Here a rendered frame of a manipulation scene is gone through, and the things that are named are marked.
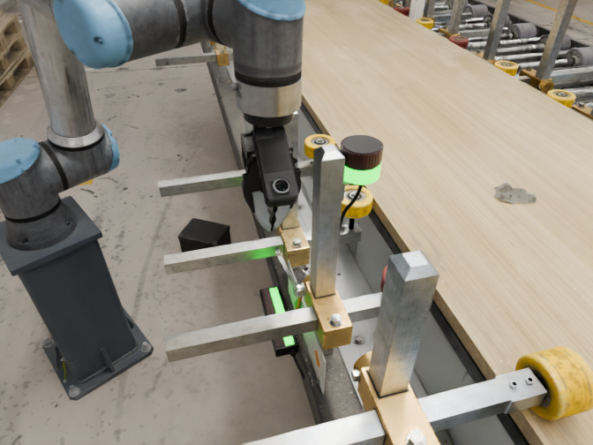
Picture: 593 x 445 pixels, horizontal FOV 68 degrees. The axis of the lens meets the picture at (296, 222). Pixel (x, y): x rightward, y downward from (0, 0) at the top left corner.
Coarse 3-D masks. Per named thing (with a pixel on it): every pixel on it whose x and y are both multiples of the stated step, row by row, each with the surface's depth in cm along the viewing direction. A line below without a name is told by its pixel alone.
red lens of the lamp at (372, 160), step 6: (342, 150) 61; (348, 156) 60; (354, 156) 60; (360, 156) 60; (366, 156) 59; (372, 156) 60; (378, 156) 60; (348, 162) 61; (354, 162) 60; (360, 162) 60; (366, 162) 60; (372, 162) 60; (378, 162) 61; (354, 168) 61; (360, 168) 61; (366, 168) 61; (372, 168) 61
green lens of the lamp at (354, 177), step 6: (348, 168) 62; (378, 168) 62; (348, 174) 62; (354, 174) 61; (360, 174) 61; (366, 174) 61; (372, 174) 62; (378, 174) 63; (348, 180) 63; (354, 180) 62; (360, 180) 62; (366, 180) 62; (372, 180) 62
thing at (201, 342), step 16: (352, 304) 77; (368, 304) 77; (256, 320) 74; (272, 320) 74; (288, 320) 74; (304, 320) 74; (352, 320) 77; (176, 336) 71; (192, 336) 71; (208, 336) 71; (224, 336) 71; (240, 336) 72; (256, 336) 73; (272, 336) 74; (176, 352) 70; (192, 352) 71; (208, 352) 72
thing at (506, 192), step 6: (498, 186) 97; (504, 186) 96; (510, 186) 95; (498, 192) 95; (504, 192) 96; (510, 192) 94; (516, 192) 94; (522, 192) 93; (528, 192) 95; (498, 198) 94; (504, 198) 93; (510, 198) 93; (516, 198) 93; (522, 198) 93; (528, 198) 94; (534, 198) 93
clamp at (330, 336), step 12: (312, 300) 76; (324, 300) 76; (336, 300) 76; (324, 312) 74; (336, 312) 74; (324, 324) 72; (348, 324) 72; (324, 336) 72; (336, 336) 73; (348, 336) 73; (324, 348) 74
